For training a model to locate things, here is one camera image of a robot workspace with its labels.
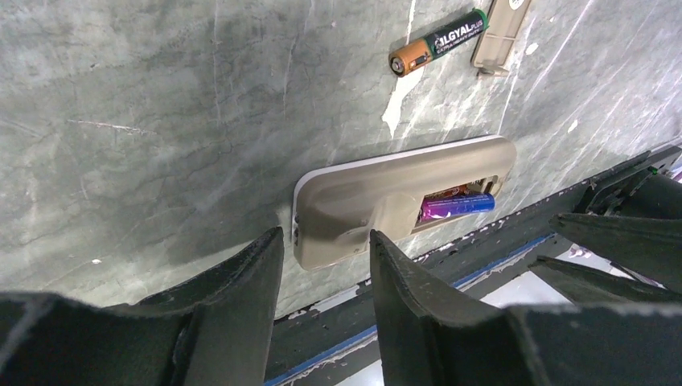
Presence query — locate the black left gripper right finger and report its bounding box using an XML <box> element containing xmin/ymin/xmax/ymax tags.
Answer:
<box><xmin>369</xmin><ymin>231</ymin><xmax>681</xmax><ymax>385</ymax></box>

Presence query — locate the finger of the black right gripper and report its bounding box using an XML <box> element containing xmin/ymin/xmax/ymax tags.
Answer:
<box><xmin>549</xmin><ymin>213</ymin><xmax>681</xmax><ymax>294</ymax></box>
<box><xmin>528</xmin><ymin>257</ymin><xmax>681</xmax><ymax>303</ymax></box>

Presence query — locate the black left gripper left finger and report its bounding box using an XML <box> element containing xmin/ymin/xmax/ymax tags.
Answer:
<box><xmin>1</xmin><ymin>227</ymin><xmax>284</xmax><ymax>385</ymax></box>

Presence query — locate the blue purple battery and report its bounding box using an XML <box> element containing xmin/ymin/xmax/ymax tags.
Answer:
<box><xmin>417</xmin><ymin>193</ymin><xmax>495</xmax><ymax>224</ymax></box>

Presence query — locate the white remote control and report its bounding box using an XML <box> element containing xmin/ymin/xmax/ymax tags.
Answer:
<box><xmin>291</xmin><ymin>135</ymin><xmax>517</xmax><ymax>270</ymax></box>

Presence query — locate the beige battery compartment cover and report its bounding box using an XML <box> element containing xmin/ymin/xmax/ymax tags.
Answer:
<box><xmin>471</xmin><ymin>0</ymin><xmax>532</xmax><ymax>76</ymax></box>

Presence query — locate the black copper battery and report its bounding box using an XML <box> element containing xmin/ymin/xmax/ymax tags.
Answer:
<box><xmin>388</xmin><ymin>8</ymin><xmax>489</xmax><ymax>77</ymax></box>

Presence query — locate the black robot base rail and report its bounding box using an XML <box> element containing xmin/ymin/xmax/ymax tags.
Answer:
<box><xmin>264</xmin><ymin>146</ymin><xmax>681</xmax><ymax>385</ymax></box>

